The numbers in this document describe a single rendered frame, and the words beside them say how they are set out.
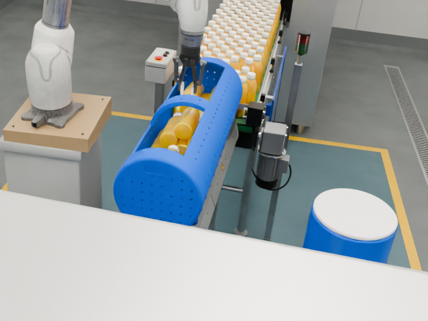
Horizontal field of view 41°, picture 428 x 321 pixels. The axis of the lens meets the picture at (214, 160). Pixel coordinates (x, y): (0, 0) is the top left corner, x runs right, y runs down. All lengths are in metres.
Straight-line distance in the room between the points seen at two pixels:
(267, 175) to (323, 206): 0.93
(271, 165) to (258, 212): 0.87
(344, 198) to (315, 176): 2.10
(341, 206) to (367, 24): 5.03
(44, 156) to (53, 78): 0.30
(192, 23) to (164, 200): 0.71
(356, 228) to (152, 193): 0.65
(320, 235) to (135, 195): 0.61
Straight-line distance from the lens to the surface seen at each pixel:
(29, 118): 2.30
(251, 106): 2.63
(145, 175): 1.76
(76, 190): 2.31
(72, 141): 2.19
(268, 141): 2.76
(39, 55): 2.18
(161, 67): 2.73
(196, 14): 2.16
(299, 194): 3.89
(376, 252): 1.93
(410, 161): 4.61
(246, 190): 3.25
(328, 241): 1.90
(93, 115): 2.30
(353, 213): 1.97
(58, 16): 2.32
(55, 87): 2.20
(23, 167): 2.33
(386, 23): 6.91
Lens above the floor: 2.13
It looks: 31 degrees down
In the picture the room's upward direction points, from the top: 6 degrees clockwise
